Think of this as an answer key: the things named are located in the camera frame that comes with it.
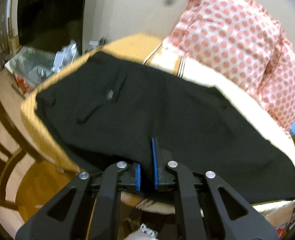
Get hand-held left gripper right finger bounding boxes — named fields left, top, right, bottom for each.
left=151, top=137, right=280, bottom=240

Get striped cream cloth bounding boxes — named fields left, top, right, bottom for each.
left=142, top=40, right=188, bottom=78

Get silver foil packets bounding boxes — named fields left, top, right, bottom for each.
left=51, top=40, right=78, bottom=72

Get wooden chair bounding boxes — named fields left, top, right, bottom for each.
left=0, top=75, right=38, bottom=212

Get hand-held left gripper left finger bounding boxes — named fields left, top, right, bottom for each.
left=15, top=161, right=141, bottom=240

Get pink polka dot pillow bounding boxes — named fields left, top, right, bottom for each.
left=171, top=0, right=295, bottom=137

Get black television screen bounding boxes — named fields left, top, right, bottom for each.
left=17, top=0, right=88, bottom=55

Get clear plastic packaging clutter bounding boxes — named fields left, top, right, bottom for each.
left=4, top=45, right=63, bottom=98

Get black pants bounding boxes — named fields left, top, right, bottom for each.
left=35, top=51, right=295, bottom=203

